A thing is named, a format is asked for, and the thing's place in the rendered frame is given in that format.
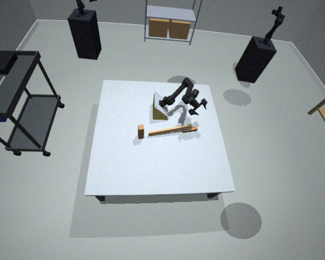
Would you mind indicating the brown wooden post with two pegs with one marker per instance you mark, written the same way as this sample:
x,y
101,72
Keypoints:
x,y
141,130

